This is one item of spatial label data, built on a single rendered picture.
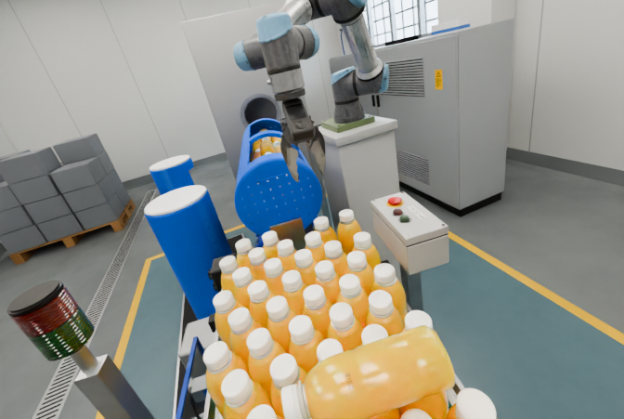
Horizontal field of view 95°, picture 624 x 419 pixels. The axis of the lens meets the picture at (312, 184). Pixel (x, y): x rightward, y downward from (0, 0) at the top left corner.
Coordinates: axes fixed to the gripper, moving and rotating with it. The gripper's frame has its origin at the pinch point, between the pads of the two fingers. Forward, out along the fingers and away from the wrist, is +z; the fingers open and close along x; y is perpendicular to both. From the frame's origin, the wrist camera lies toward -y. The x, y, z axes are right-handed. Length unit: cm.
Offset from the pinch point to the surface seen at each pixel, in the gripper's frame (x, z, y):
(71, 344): 43, 5, -29
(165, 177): 81, 25, 132
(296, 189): 3.1, 11.0, 18.6
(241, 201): 20.6, 9.7, 18.7
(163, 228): 60, 26, 51
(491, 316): -85, 122, 34
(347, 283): 0.4, 13.2, -25.2
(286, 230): 9.6, 19.8, 10.7
